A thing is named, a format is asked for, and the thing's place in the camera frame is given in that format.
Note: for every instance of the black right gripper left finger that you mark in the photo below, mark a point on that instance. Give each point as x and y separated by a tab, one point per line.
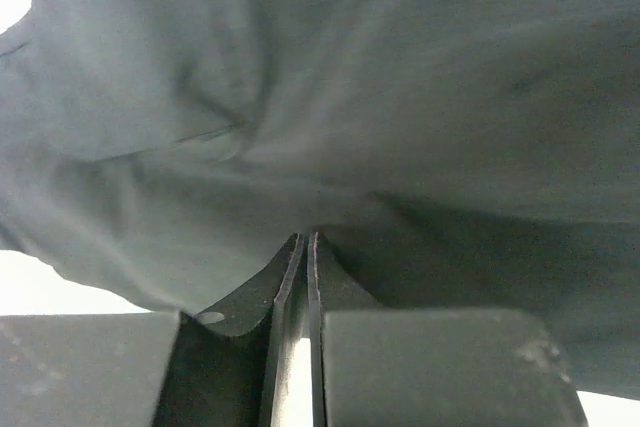
215	368

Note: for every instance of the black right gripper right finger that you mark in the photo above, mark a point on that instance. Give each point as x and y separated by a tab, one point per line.
372	365

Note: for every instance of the black trousers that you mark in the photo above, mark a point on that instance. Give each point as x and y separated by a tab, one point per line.
451	152

